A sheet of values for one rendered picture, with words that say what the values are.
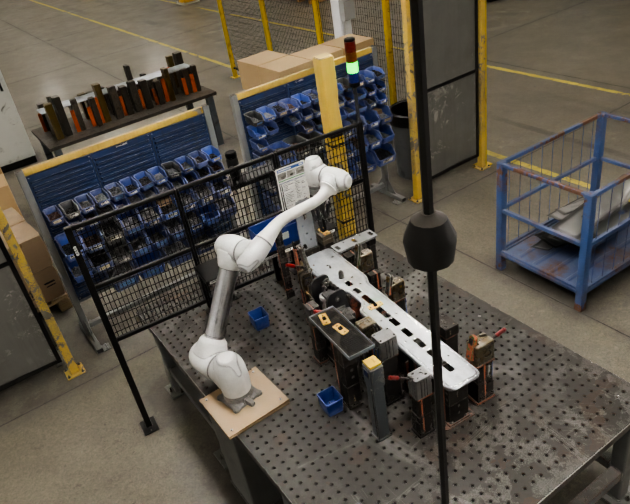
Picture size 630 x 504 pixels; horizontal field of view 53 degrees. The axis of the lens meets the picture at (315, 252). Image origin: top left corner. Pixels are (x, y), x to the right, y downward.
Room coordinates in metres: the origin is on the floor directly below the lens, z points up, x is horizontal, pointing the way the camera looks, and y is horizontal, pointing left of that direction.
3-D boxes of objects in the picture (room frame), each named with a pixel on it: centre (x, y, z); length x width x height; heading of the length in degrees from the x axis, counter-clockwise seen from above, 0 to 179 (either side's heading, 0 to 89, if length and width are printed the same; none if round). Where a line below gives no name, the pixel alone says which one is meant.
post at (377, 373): (2.04, -0.16, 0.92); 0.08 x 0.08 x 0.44; 24
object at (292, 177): (3.59, 0.07, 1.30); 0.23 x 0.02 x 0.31; 114
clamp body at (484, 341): (2.17, -0.67, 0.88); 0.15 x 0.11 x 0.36; 114
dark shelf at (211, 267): (3.36, 0.29, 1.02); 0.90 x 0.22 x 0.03; 114
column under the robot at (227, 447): (2.43, 0.52, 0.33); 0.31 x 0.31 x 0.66; 30
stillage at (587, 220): (4.05, -2.13, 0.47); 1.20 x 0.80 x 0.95; 118
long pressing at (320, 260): (2.61, -0.28, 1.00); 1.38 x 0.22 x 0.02; 24
